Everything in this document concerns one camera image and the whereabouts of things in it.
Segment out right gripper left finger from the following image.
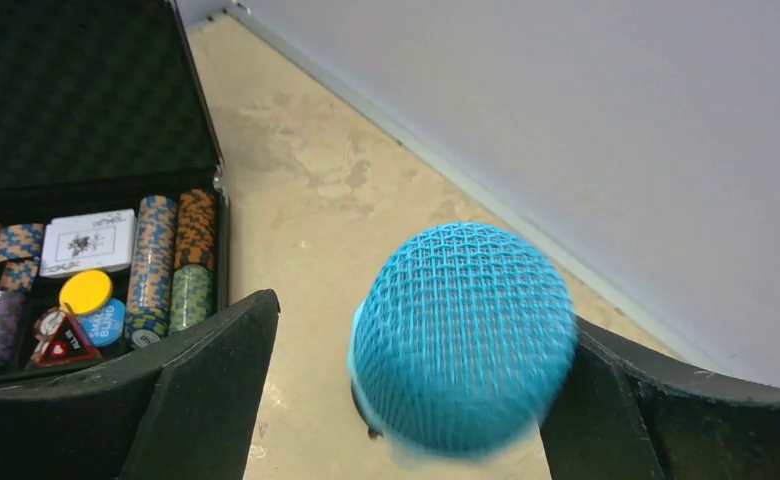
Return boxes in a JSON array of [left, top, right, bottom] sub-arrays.
[[0, 289, 280, 479]]

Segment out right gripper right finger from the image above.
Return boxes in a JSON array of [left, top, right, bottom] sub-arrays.
[[540, 319, 780, 480]]

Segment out blue microphone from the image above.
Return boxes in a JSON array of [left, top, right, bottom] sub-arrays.
[[347, 222, 578, 461]]

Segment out black round-base stand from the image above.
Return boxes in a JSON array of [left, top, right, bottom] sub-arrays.
[[350, 382, 383, 440]]

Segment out blue blind button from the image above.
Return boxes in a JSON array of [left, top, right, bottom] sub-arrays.
[[78, 298, 125, 348]]

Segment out green chip stack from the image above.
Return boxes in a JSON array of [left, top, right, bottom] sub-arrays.
[[169, 265, 214, 335]]

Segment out red triangular dealer token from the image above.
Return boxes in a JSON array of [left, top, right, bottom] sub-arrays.
[[28, 309, 102, 368]]

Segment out yellow round chip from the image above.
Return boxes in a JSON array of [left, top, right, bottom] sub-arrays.
[[58, 270, 113, 315]]

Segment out blue tan chip row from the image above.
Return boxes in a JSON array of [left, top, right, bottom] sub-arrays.
[[124, 195, 177, 349]]

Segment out white playing card deck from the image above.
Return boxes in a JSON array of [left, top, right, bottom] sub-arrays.
[[39, 209, 137, 278]]

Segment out orange black chip row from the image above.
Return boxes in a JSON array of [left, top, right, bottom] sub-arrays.
[[174, 189, 217, 271]]

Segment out black poker chip case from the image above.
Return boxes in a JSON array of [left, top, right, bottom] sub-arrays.
[[0, 0, 231, 392]]

